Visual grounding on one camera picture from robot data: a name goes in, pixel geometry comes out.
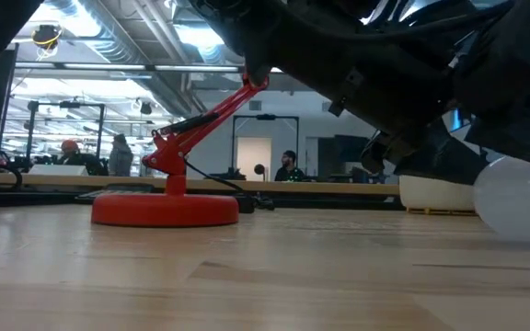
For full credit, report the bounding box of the black gantry frame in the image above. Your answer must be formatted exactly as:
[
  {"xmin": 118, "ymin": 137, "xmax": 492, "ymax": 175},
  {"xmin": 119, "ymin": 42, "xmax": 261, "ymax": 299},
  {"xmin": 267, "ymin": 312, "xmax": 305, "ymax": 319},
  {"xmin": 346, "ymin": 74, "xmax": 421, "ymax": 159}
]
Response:
[
  {"xmin": 25, "ymin": 100, "xmax": 106, "ymax": 172},
  {"xmin": 231, "ymin": 114, "xmax": 300, "ymax": 181}
]

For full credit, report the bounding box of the white pen cup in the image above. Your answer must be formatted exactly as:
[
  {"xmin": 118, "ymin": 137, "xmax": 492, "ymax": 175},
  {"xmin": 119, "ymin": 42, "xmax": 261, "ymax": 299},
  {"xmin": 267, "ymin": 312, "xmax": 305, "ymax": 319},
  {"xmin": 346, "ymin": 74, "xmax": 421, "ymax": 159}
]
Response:
[{"xmin": 398, "ymin": 175, "xmax": 477, "ymax": 211}]

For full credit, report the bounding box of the tan wooden desk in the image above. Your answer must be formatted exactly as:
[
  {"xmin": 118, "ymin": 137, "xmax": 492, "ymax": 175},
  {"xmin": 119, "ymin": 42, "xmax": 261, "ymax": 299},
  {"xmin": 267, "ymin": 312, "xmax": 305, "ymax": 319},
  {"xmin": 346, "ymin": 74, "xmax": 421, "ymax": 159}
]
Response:
[{"xmin": 0, "ymin": 170, "xmax": 400, "ymax": 197}]

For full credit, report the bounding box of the white door panel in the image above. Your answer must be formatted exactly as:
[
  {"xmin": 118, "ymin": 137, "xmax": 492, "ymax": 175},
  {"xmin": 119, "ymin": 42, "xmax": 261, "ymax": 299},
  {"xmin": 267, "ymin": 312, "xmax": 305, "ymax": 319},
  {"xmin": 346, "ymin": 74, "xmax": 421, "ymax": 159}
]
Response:
[{"xmin": 236, "ymin": 136, "xmax": 273, "ymax": 182}]

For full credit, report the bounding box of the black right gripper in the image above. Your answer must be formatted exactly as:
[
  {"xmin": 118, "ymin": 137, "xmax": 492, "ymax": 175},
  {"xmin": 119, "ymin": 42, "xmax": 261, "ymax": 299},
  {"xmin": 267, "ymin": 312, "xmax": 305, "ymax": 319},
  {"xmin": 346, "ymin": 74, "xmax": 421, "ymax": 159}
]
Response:
[{"xmin": 190, "ymin": 0, "xmax": 478, "ymax": 153}]

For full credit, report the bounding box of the red desk lamp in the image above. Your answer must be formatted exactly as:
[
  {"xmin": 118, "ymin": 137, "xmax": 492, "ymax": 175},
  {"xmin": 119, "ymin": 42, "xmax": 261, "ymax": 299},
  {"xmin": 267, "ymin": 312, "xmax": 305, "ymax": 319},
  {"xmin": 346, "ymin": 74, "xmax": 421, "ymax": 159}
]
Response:
[{"xmin": 91, "ymin": 73, "xmax": 270, "ymax": 228}]

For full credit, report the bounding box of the black lamp power cable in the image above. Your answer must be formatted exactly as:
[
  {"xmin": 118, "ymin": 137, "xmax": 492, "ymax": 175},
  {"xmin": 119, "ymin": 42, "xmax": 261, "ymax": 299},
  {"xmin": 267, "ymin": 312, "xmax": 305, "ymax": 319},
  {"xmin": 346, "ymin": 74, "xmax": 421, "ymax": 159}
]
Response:
[{"xmin": 182, "ymin": 158, "xmax": 275, "ymax": 212}]

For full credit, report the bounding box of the black hanging ceiling camera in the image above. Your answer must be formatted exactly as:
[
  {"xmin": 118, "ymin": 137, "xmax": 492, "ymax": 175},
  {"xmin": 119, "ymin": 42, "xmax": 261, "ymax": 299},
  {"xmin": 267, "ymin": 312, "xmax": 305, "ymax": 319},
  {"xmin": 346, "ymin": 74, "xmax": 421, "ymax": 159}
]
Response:
[{"xmin": 31, "ymin": 24, "xmax": 63, "ymax": 51}]

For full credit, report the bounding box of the long ceiling light bar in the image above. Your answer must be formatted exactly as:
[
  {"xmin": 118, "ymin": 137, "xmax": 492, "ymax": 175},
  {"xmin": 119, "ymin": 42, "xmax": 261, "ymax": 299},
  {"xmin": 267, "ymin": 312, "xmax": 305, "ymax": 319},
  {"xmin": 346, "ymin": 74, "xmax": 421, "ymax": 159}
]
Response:
[{"xmin": 14, "ymin": 62, "xmax": 243, "ymax": 74}]

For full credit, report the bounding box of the black monitor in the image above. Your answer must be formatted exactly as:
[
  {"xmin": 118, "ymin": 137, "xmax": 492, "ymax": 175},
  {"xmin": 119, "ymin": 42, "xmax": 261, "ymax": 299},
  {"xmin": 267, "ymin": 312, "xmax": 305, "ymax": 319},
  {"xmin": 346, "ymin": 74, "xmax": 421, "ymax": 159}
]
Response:
[{"xmin": 317, "ymin": 134, "xmax": 372, "ymax": 184}]

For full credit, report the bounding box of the person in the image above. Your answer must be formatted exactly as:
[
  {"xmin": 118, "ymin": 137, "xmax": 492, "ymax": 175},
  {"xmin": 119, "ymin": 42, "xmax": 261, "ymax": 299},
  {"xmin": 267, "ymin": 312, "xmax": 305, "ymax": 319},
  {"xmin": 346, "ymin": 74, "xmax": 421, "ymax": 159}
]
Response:
[
  {"xmin": 108, "ymin": 132, "xmax": 134, "ymax": 177},
  {"xmin": 57, "ymin": 139, "xmax": 109, "ymax": 177},
  {"xmin": 273, "ymin": 150, "xmax": 306, "ymax": 183}
]

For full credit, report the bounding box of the black calculator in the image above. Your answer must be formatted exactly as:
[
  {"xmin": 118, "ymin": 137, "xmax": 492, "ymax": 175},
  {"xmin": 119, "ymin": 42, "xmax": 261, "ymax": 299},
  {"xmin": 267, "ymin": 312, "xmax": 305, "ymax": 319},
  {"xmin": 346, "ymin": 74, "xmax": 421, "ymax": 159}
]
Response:
[{"xmin": 103, "ymin": 183, "xmax": 156, "ymax": 194}]

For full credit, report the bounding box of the white lightbulb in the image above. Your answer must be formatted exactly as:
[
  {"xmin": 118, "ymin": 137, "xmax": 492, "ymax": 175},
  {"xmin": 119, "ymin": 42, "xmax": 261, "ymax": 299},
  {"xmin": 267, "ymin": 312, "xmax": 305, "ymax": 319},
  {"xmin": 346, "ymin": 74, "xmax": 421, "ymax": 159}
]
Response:
[{"xmin": 473, "ymin": 154, "xmax": 530, "ymax": 245}]

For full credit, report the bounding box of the black aluminium table frame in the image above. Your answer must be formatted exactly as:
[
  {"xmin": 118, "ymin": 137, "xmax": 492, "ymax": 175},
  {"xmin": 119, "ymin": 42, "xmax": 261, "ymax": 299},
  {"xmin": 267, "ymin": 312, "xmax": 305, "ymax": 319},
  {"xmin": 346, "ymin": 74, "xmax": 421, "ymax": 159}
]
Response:
[{"xmin": 0, "ymin": 190, "xmax": 404, "ymax": 211}]

